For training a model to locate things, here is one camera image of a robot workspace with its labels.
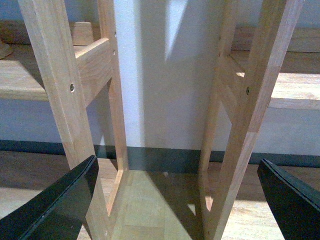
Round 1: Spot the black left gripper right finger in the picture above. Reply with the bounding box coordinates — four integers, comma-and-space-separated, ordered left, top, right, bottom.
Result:
257, 159, 320, 240

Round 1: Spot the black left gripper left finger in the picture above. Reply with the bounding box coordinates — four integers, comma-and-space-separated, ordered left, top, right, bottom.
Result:
0, 155, 99, 240

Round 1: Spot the light wooden shelf unit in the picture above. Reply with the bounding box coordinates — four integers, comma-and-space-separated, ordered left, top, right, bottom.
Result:
198, 0, 320, 240
0, 0, 129, 240

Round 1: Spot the wooden object on shelf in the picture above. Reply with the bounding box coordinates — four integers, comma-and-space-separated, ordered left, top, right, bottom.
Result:
70, 21, 94, 46

